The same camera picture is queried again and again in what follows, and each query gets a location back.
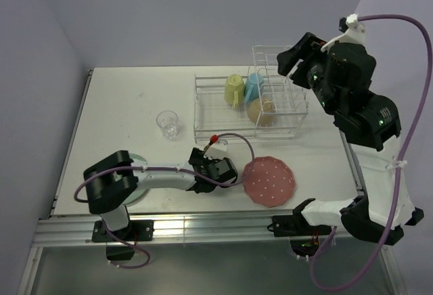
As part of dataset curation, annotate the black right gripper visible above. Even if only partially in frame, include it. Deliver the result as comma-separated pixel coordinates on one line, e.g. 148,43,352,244
275,31,339,114

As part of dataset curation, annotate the blue ceramic mug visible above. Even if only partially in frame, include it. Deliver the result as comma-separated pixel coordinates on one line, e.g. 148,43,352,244
244,73,264,104

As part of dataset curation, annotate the beige ceramic bowl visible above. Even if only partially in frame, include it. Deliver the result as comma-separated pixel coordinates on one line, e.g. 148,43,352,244
247,97,275,127

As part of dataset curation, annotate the yellow ceramic mug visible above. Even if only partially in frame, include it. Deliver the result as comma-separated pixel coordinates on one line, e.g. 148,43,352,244
224,74,245,109

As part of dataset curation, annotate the metal tin cup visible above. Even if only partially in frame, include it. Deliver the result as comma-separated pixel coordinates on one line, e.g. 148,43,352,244
217,139,228,148

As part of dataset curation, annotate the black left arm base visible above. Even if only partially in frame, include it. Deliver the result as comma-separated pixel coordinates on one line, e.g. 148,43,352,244
91,220,154,265

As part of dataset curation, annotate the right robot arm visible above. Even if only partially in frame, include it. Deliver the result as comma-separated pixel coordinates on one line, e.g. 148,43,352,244
277,33,424,245

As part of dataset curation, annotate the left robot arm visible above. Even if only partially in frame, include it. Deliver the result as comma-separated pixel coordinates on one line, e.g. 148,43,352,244
81,147,238,240

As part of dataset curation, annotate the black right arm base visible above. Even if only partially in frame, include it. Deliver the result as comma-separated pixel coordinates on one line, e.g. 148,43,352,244
267,214,332,237

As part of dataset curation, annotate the pink dotted plate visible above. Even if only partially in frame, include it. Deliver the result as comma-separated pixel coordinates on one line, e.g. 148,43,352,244
242,156,296,208

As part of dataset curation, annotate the clear drinking glass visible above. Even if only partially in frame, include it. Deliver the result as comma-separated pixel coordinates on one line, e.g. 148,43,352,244
156,110,179,139

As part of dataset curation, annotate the green ceramic plate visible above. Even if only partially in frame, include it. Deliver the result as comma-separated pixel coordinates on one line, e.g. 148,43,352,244
124,153,148,206

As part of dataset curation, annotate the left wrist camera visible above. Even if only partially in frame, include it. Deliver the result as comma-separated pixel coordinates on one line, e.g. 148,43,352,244
204,142,228,160

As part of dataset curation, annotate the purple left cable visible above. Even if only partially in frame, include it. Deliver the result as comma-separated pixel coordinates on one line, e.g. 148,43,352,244
74,132,254,203

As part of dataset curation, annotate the aluminium frame rail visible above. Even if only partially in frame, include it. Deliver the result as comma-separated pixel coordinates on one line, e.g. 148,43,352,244
33,206,366,247

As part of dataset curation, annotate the white wire dish rack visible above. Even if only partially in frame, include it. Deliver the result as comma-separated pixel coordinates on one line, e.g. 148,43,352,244
193,45,309,141

